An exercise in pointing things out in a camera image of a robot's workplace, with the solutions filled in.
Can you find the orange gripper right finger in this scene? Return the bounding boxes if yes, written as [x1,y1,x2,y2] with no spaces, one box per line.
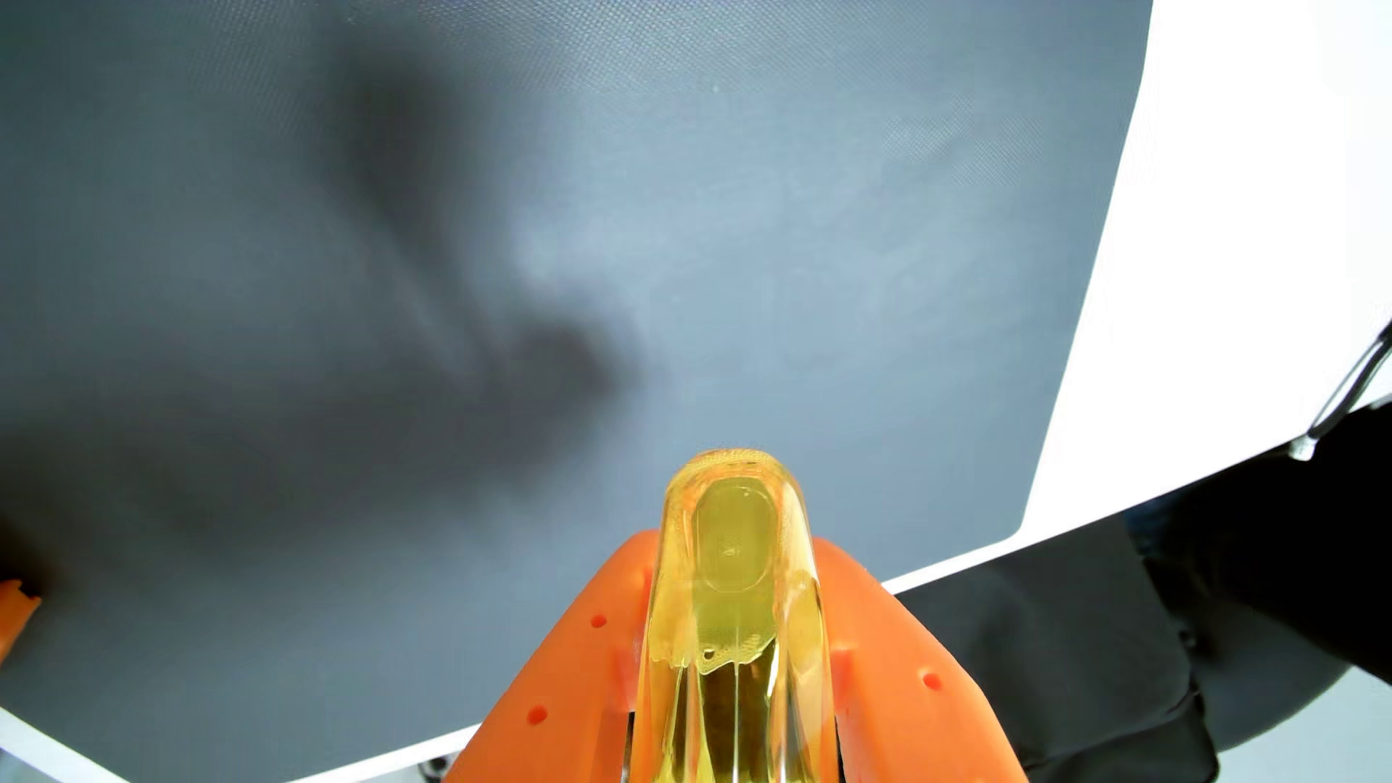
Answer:
[810,538,1029,783]

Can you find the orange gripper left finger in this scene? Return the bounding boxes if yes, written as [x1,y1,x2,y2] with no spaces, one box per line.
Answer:
[446,531,660,783]

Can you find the yellow eyedrops bottle orange cap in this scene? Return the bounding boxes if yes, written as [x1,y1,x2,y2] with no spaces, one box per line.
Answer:
[629,448,842,783]

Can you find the black fabric bag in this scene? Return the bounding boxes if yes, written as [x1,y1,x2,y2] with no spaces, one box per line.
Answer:
[892,516,1350,783]

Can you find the dark grey textured mat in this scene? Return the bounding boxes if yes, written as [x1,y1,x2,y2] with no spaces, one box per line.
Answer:
[0,0,1154,783]

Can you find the orange printed robot part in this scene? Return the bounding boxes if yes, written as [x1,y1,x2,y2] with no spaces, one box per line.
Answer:
[0,579,43,665]

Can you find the black cable with plug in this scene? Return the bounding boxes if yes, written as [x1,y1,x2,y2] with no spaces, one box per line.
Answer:
[1288,320,1392,463]

